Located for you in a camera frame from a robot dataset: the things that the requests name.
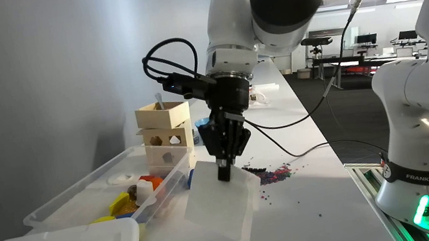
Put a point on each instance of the open wooden box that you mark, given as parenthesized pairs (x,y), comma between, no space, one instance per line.
(163,116)

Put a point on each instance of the heap of colourful cereal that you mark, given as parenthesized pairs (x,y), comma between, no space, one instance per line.
(274,174)

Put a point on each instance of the orange block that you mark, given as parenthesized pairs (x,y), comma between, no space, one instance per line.
(154,180)

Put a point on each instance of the white plastic spoon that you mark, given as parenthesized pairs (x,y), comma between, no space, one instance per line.
(159,101)

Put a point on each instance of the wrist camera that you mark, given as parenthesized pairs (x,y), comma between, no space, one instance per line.
(186,86)

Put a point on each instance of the white napkin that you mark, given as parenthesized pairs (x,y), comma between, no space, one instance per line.
(223,207)

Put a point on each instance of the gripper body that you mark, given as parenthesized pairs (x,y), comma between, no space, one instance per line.
(230,95)

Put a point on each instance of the brown ball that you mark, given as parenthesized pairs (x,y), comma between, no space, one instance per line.
(132,191)

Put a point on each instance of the blue cup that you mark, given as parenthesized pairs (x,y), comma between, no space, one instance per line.
(200,124)

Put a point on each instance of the clear plastic bag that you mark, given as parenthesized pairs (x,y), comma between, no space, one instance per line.
(258,96)

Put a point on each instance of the grey waste bin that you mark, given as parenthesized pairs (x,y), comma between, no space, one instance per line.
(304,73)

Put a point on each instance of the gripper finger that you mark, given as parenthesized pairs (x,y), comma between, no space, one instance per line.
(237,143)
(212,138)

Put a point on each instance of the monitor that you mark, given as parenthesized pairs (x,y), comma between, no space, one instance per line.
(407,34)
(366,39)

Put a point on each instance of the camera on tripod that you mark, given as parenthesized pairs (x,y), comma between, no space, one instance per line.
(315,41)

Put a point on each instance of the long dark table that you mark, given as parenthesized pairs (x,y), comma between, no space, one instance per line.
(345,58)

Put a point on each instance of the white round lid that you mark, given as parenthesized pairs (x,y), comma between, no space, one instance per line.
(122,178)

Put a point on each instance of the wooden shape sorter box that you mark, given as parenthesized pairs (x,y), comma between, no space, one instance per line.
(165,140)

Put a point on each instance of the yellow block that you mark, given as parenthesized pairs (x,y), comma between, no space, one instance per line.
(119,203)

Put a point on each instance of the clear plastic bin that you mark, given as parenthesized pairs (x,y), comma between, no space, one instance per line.
(91,195)

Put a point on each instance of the white cylinder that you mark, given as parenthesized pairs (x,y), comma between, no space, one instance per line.
(144,192)

